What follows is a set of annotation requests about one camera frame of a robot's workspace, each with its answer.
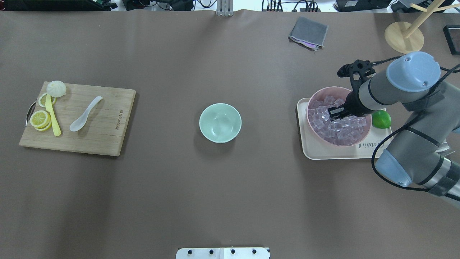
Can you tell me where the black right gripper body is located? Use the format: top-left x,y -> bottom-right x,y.
343,91 -> 365,117

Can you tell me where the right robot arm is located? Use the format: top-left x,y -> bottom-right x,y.
328,51 -> 459,208

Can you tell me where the pink bowl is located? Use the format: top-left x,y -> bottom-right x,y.
305,86 -> 372,146

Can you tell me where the mint green bowl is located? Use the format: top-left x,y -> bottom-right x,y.
199,103 -> 243,143

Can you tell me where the white ceramic spoon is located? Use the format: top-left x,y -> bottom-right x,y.
69,96 -> 103,132

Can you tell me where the green lime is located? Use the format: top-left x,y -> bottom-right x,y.
372,110 -> 392,129

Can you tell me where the cream plastic tray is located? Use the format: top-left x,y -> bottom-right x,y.
297,98 -> 392,160

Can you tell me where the grey folded cloth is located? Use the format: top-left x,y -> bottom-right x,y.
288,17 -> 329,51

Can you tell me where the wooden stand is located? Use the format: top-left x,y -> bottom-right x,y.
384,0 -> 460,54

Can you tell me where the black box at edge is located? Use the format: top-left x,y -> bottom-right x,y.
442,24 -> 460,55

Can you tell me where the bamboo cutting board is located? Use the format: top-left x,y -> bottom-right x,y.
19,83 -> 136,157

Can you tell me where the white steamed bun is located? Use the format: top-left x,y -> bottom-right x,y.
46,80 -> 67,98

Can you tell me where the yellow plastic knife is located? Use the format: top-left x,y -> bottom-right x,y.
45,94 -> 62,137

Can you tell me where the lemon slice near bun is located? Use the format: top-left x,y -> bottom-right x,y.
39,93 -> 57,108

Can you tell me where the lemon slice stack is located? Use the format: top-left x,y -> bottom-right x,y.
28,110 -> 52,132

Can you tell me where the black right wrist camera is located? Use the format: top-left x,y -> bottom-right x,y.
337,59 -> 377,93

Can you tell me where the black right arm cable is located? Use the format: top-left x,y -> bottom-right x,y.
371,56 -> 460,192

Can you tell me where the metal bracket at table edge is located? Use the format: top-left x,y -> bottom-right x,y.
216,0 -> 234,17

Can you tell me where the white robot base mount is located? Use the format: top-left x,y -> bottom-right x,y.
175,246 -> 271,259

